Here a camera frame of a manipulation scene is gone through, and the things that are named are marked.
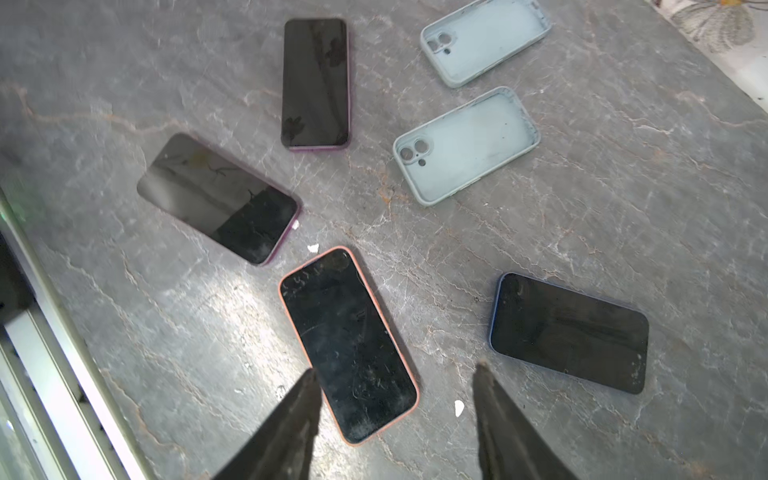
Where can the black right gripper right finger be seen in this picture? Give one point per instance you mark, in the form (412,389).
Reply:
(509,447)

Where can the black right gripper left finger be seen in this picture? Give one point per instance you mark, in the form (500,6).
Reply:
(282,448)

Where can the pink phone case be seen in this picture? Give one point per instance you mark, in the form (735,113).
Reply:
(288,300)

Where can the blue-edged black phone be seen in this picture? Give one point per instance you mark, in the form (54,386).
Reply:
(570,333)

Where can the purple-edged black phone near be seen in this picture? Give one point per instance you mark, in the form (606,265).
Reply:
(219,197)

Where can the purple-edged black phone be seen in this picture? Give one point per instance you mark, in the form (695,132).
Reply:
(219,197)
(316,85)

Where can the light blue case near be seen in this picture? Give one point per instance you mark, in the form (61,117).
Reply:
(451,152)

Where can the light blue case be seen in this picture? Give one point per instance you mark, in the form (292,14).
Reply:
(474,39)
(451,152)

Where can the purple-edged black phone far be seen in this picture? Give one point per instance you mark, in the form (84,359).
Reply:
(316,85)

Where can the light blue case far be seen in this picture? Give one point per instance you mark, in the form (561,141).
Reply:
(474,39)

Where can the white paper scrap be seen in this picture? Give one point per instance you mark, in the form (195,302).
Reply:
(459,407)

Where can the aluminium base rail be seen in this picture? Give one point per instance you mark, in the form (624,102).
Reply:
(58,418)

